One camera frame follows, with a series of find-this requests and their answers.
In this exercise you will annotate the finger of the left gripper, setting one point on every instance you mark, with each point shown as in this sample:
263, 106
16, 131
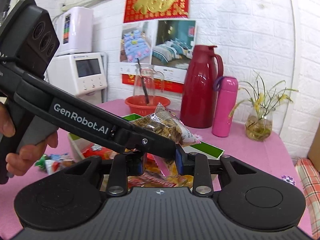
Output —
134, 138

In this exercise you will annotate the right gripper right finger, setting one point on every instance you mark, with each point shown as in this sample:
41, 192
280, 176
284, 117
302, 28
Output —
196, 165

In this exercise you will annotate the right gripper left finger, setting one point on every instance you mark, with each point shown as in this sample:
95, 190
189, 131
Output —
124, 166

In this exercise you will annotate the red dates snack bag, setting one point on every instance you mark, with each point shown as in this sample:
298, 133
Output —
166, 124

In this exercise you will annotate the red lion snack bag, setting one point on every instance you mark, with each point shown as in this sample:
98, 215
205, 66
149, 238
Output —
102, 152

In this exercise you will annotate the white blue snack bag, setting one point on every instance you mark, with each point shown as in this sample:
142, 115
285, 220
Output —
53, 163

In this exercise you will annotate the person's left hand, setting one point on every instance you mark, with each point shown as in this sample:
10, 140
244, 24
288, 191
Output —
19, 164

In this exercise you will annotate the red plastic basin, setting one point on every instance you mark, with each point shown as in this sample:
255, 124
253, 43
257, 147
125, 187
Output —
138, 105

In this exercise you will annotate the black stirring stick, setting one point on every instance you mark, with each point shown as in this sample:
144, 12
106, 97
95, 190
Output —
143, 83

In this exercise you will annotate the green cardboard box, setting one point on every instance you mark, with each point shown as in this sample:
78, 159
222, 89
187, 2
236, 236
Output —
109, 134

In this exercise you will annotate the white water dispenser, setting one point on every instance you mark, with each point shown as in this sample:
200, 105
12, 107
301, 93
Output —
83, 75

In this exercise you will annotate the dark red thermos jug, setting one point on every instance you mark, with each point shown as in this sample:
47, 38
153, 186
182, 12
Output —
199, 97

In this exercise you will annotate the clear glass pitcher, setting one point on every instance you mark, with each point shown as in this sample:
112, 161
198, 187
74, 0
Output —
149, 74

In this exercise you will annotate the glass vase with plant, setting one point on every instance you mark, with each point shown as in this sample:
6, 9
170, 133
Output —
263, 101

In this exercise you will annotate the white water purifier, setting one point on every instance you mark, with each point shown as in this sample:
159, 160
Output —
74, 29

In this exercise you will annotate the pink thermos bottle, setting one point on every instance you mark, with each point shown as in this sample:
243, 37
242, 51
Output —
227, 90

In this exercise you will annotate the plaid cloth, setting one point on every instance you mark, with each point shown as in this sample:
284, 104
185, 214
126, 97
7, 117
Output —
309, 177

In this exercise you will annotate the brown cardboard box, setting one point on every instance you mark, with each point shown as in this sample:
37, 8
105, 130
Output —
314, 151

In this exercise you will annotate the wall calendar poster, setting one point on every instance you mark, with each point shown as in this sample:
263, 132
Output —
158, 33

